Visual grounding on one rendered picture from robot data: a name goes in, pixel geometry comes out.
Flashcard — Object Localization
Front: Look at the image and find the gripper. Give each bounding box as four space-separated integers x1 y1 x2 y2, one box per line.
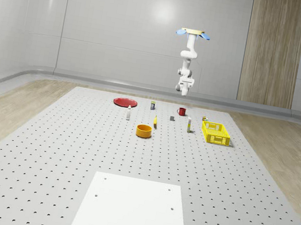
176 76 196 98

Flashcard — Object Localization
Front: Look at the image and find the red mug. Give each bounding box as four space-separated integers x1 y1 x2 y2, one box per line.
176 106 188 118

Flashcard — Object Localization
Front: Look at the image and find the white and yellow carton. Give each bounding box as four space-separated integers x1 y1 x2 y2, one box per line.
184 116 193 133

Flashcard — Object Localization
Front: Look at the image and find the drone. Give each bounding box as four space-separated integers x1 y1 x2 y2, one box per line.
175 26 212 42

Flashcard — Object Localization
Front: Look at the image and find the red plate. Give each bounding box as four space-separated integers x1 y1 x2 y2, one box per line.
112 96 139 111

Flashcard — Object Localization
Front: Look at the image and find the yellow basket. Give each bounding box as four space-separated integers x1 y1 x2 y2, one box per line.
198 120 233 147

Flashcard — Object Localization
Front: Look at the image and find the small white bottle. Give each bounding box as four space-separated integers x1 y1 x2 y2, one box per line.
125 104 133 121

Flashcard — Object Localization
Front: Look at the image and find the yellow bowl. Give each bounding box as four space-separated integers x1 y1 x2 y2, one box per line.
134 123 154 141

